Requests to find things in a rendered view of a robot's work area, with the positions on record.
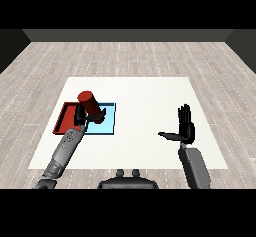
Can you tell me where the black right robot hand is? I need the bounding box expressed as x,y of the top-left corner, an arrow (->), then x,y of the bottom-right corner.
157,103 -> 196,145

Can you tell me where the red shallow open box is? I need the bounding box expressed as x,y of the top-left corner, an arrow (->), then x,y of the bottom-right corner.
52,101 -> 83,136

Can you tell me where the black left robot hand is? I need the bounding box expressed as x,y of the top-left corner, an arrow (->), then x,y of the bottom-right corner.
73,103 -> 108,128

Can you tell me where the dark grey robot body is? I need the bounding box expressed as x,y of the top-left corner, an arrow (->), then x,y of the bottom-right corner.
97,169 -> 160,190

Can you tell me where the red can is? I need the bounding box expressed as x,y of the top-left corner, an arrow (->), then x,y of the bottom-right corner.
77,90 -> 106,125

